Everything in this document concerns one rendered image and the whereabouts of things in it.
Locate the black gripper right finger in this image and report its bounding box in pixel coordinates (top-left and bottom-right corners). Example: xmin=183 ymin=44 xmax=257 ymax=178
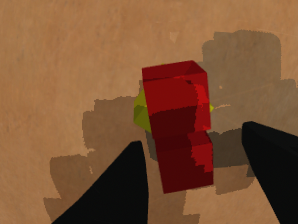
xmin=241 ymin=121 xmax=298 ymax=224

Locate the yellow cube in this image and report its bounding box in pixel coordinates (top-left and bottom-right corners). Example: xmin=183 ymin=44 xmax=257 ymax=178
xmin=134 ymin=89 xmax=152 ymax=133

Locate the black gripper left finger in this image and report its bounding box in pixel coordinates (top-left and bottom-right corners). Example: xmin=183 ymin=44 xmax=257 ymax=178
xmin=52 ymin=141 xmax=149 ymax=224

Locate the red cube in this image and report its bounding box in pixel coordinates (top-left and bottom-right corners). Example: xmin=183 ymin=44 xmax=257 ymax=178
xmin=142 ymin=60 xmax=210 ymax=139
xmin=154 ymin=131 xmax=214 ymax=193

